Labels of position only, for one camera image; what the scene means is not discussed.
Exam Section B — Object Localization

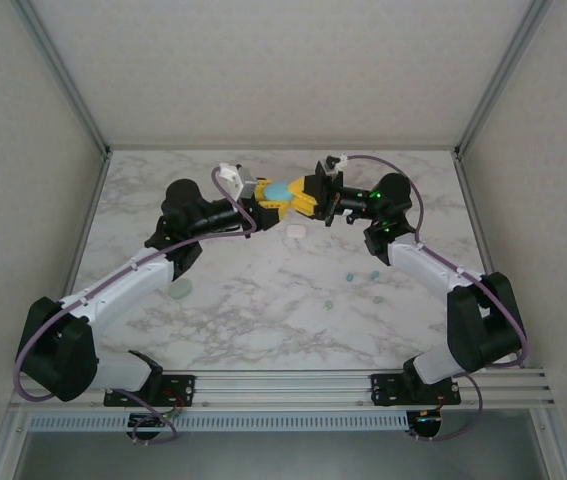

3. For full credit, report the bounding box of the blue earbud charging case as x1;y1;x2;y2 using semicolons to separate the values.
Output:
264;180;295;202

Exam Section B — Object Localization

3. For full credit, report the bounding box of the green earbud charging case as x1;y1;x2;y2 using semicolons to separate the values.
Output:
167;279;194;300

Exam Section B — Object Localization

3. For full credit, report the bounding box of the small dark circuit board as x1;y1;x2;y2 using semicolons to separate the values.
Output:
407;408;447;436
130;409;184;432

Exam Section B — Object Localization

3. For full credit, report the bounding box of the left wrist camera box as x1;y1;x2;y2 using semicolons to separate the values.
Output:
217;162;260;199

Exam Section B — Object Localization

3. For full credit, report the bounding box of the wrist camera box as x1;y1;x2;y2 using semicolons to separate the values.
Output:
217;162;260;199
316;153;349;177

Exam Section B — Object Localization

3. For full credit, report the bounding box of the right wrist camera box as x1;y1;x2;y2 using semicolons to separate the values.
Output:
316;153;349;177

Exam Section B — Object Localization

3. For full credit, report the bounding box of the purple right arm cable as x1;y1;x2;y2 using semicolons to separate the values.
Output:
342;153;530;370

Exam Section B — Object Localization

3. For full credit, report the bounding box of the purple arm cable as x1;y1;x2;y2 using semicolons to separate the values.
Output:
342;153;530;370
14;167;257;402

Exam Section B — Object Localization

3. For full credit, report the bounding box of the aluminium frame crossbar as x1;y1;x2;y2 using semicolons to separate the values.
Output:
106;144;459;153

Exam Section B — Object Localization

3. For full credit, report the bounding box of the aluminium table side rail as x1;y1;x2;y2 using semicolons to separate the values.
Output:
60;152;114;306
452;152;497;276

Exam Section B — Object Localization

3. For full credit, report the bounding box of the aluminium frame post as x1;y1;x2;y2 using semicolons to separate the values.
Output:
454;0;555;157
15;0;113;156

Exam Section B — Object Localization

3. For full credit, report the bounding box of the aluminium slotted base rail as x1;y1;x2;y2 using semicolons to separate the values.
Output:
10;368;555;410

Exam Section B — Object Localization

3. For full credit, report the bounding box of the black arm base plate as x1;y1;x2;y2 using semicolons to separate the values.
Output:
370;372;464;407
103;372;198;409

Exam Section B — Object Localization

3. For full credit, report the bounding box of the grey slotted cable duct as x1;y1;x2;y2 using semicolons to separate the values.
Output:
27;412;410;432

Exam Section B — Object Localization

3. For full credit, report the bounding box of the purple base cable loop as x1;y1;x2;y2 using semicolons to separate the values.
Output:
130;397;180;446
412;372;487;444

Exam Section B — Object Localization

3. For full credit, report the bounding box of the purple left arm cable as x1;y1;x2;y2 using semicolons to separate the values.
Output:
14;167;257;402

